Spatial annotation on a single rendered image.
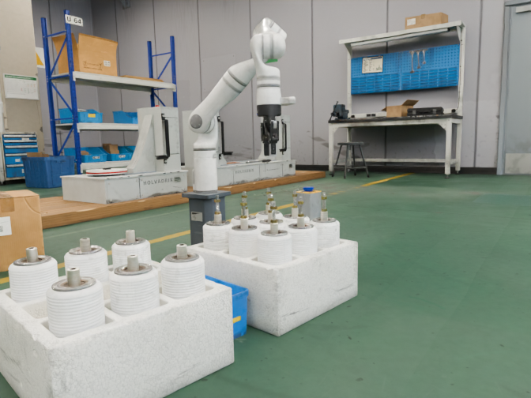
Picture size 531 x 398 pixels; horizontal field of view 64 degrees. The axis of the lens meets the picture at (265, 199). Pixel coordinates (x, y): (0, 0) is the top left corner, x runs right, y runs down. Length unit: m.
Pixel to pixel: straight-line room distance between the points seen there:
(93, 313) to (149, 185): 2.67
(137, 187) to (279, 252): 2.36
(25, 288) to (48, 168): 4.61
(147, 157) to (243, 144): 4.33
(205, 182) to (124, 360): 0.99
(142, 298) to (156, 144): 2.88
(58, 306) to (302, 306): 0.64
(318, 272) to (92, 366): 0.66
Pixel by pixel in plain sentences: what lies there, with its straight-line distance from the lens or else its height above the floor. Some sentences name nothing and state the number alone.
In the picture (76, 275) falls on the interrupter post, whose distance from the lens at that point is 0.86.
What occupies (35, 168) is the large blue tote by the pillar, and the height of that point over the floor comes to 0.23.
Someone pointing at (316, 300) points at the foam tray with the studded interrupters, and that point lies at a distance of 1.26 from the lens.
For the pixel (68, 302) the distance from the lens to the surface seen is 0.84.
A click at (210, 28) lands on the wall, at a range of 8.52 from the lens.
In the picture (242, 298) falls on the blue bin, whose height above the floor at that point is 0.11.
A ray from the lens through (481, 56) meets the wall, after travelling 6.37.
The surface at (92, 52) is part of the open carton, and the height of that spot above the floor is 1.74.
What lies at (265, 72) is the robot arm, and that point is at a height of 0.70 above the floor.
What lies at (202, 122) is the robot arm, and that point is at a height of 0.58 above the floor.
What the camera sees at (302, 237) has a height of 0.23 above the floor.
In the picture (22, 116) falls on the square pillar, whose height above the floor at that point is 0.95.
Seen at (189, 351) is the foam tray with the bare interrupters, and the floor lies 0.08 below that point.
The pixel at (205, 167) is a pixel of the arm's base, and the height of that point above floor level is 0.40.
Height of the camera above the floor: 0.51
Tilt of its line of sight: 8 degrees down
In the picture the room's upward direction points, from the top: 1 degrees counter-clockwise
